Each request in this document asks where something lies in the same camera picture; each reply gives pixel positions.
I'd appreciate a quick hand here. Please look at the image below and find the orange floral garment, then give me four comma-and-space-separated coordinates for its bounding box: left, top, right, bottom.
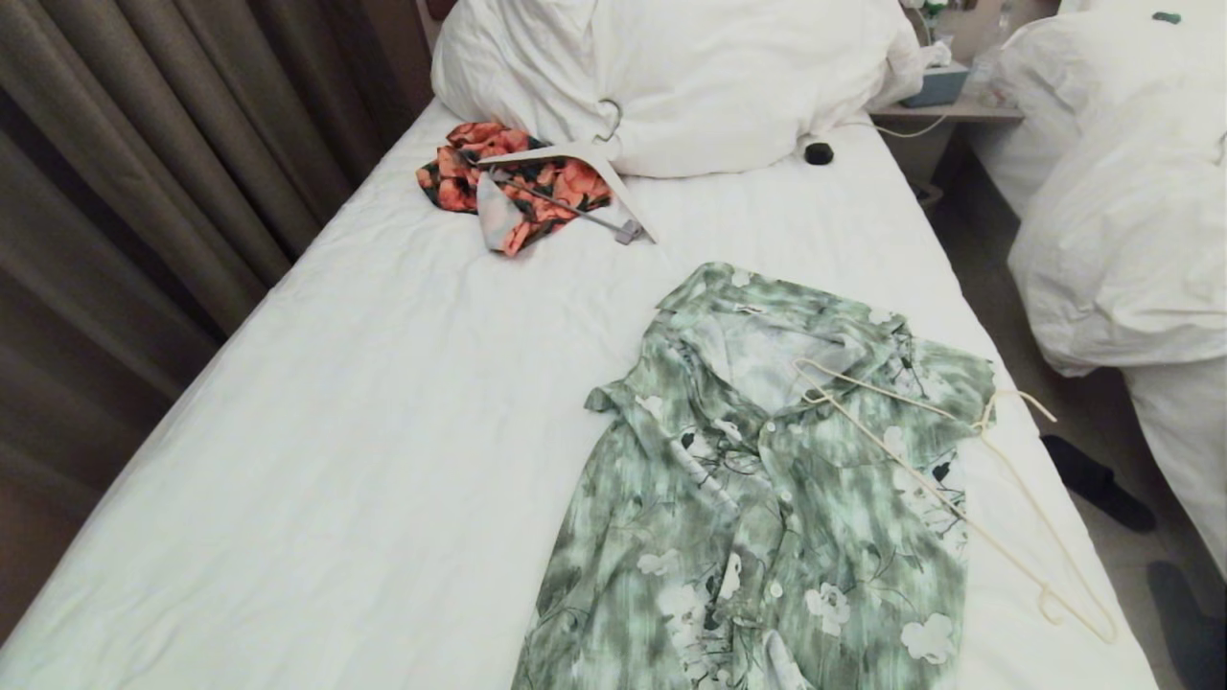
416, 122, 614, 257

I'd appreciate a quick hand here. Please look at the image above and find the black slipper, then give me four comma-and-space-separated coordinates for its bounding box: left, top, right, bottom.
1041, 434, 1157, 534
1147, 561, 1227, 690

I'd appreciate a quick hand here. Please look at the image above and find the white plastic hanger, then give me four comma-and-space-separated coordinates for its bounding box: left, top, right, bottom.
476, 99, 659, 244

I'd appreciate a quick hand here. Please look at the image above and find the wooden nightstand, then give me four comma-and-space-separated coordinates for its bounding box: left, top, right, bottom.
870, 91, 1025, 188

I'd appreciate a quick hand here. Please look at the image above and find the bed with white sheet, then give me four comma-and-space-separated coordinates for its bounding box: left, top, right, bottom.
0, 96, 1161, 690

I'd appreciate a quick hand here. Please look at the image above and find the small green plant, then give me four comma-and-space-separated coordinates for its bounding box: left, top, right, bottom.
899, 0, 952, 47

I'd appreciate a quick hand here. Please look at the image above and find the blue tissue box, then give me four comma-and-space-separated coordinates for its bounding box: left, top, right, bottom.
899, 59, 971, 108

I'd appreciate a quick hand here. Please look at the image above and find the white crumpled duvet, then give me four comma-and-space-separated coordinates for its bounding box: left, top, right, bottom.
978, 0, 1227, 377

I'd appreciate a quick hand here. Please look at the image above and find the green floral button shirt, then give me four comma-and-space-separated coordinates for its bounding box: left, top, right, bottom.
511, 262, 1000, 690

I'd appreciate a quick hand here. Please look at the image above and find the white cable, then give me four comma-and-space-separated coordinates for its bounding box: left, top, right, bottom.
844, 113, 950, 139

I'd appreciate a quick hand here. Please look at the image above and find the neighbouring bed white sheet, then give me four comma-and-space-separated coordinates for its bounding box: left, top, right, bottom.
1122, 359, 1227, 581

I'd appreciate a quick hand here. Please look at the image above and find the white pillow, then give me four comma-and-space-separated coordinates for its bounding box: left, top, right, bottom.
430, 0, 926, 179

